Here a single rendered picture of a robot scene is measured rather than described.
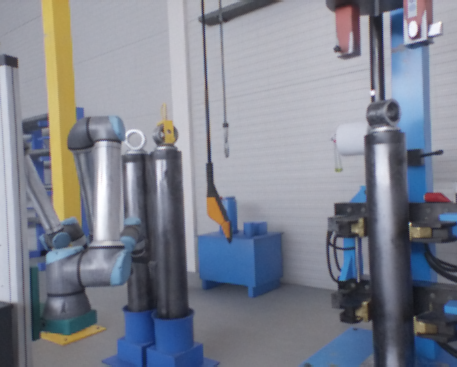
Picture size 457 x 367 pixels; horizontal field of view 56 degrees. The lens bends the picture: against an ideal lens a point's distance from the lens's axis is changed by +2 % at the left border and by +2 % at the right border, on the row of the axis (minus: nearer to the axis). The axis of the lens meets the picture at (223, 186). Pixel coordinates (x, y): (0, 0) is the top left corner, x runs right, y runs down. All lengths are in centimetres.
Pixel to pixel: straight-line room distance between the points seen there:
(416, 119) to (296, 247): 264
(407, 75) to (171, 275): 194
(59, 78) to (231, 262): 252
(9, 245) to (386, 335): 189
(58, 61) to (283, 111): 254
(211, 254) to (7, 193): 331
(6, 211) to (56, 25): 241
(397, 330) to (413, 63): 156
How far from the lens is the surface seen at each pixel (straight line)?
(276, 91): 524
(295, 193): 503
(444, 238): 235
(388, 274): 247
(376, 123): 250
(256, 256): 457
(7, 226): 192
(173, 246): 283
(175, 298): 290
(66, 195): 382
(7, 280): 195
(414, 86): 291
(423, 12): 252
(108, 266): 182
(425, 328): 244
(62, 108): 388
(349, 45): 264
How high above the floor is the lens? 125
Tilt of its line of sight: 1 degrees down
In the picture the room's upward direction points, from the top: 3 degrees counter-clockwise
